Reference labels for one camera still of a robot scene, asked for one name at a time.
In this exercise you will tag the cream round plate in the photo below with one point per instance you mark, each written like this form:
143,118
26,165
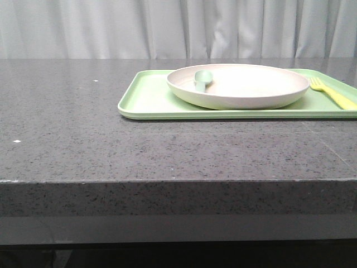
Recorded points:
239,86

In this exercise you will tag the yellow plastic fork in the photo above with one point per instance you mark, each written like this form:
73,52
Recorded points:
342,101

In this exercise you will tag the light green serving tray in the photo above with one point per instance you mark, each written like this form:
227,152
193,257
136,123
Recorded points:
148,97

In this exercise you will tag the pale green spoon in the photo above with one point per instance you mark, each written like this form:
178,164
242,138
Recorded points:
203,79

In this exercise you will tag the white pleated curtain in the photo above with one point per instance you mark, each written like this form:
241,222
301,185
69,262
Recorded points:
177,29

